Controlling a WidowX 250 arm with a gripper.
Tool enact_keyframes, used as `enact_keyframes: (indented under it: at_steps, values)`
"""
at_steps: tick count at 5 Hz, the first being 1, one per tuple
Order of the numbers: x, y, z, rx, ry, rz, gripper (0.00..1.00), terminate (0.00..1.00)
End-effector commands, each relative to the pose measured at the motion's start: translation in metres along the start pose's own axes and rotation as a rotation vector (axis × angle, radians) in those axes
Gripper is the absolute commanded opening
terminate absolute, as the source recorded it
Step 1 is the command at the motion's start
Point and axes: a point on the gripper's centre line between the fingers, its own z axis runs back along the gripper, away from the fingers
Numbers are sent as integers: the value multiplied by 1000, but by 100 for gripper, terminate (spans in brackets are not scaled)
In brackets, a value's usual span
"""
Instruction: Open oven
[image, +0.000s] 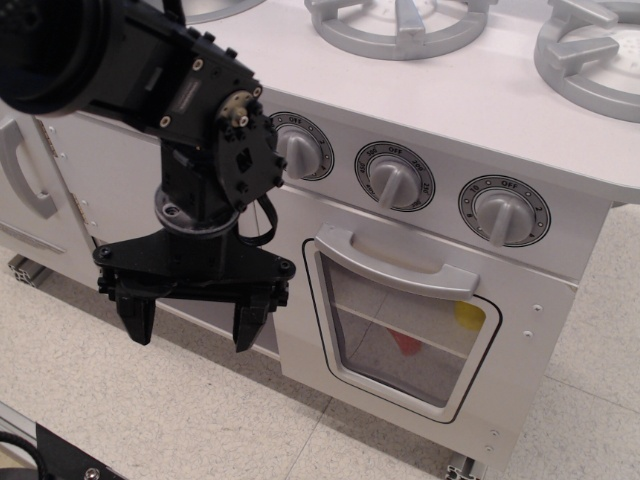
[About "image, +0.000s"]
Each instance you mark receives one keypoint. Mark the yellow toy bottle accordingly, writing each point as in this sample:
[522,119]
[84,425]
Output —
[469,316]

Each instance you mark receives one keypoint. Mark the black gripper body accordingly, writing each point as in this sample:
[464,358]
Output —
[136,273]

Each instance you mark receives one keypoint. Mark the grey centre burner grate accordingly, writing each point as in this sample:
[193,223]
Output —
[410,41]

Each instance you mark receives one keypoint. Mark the red toy pepper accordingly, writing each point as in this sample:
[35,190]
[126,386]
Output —
[407,345]

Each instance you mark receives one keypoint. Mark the grey middle control knob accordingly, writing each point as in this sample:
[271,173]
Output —
[394,176]

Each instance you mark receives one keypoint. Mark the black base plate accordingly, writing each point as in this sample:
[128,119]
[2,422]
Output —
[66,461]

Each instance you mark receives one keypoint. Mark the white toy oven door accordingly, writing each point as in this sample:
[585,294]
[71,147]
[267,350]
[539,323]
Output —
[468,391]

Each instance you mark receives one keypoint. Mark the grey control knob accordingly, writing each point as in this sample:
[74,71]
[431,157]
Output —
[394,176]
[304,146]
[504,211]

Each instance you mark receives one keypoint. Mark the aluminium frame rail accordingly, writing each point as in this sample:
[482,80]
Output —
[28,271]

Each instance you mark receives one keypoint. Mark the white toy kitchen stove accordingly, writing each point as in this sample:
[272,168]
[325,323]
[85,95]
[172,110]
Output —
[481,110]

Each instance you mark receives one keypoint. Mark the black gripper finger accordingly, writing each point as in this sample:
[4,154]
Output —
[137,315]
[250,317]

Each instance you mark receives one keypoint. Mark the grey right control knob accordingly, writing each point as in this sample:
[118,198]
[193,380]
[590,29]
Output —
[504,211]

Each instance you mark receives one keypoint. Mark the white left cabinet door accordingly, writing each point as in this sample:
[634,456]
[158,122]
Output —
[39,217]

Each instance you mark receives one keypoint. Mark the grey burner grate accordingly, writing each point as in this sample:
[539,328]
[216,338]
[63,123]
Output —
[588,53]
[410,41]

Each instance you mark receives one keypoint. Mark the grey right burner grate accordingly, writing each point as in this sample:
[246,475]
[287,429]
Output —
[588,53]

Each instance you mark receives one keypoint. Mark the grey left control knob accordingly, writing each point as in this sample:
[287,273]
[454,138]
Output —
[304,146]

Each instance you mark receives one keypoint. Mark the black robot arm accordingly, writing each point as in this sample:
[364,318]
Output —
[145,67]

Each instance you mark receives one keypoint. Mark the grey oven door handle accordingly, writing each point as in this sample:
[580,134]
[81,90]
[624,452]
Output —
[448,282]

